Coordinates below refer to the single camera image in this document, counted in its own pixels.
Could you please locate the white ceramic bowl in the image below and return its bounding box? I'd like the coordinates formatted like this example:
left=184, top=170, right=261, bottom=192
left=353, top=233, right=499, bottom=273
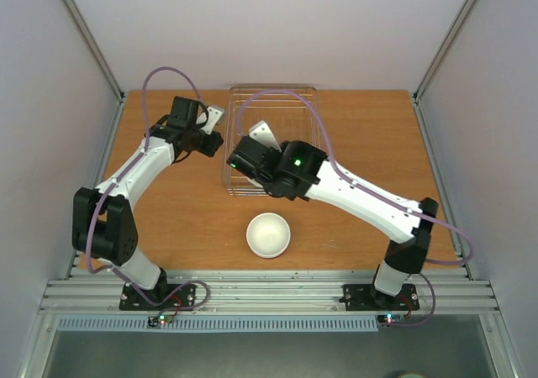
left=245, top=213, right=291, bottom=259

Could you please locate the chrome wire dish rack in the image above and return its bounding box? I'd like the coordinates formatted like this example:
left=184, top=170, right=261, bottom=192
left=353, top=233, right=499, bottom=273
left=221, top=83, right=323, bottom=198

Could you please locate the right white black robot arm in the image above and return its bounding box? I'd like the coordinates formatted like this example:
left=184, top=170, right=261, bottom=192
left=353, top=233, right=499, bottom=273
left=226, top=136, right=438, bottom=309

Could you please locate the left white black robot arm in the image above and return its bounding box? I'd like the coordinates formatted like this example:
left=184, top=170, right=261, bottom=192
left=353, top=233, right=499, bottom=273
left=71, top=97, right=224, bottom=309

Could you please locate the right small circuit board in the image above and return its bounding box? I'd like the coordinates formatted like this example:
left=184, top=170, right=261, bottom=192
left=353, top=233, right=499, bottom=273
left=377, top=312, right=408, bottom=325

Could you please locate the small circuit board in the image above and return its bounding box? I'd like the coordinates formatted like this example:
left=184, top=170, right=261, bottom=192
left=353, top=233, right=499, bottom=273
left=377, top=312, right=408, bottom=325
left=147, top=315, right=175, bottom=328

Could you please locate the left small circuit board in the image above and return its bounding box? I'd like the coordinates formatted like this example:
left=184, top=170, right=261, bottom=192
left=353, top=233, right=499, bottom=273
left=147, top=315, right=175, bottom=328

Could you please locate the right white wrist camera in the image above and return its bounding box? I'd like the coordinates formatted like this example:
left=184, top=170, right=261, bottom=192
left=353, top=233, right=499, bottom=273
left=248, top=120, right=282, bottom=152

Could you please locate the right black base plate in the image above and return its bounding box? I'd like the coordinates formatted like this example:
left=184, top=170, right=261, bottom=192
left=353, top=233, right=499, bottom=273
left=339, top=284, right=420, bottom=312

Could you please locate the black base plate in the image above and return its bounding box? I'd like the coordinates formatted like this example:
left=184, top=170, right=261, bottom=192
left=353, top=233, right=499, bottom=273
left=339, top=284, right=420, bottom=312
left=119, top=279, right=196, bottom=311

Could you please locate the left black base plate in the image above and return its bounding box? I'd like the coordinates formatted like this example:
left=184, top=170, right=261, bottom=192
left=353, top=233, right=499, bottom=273
left=119, top=279, right=196, bottom=311

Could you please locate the grey slotted cable duct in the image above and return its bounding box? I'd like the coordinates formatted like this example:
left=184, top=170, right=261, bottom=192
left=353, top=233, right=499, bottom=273
left=57, top=315, right=378, bottom=333

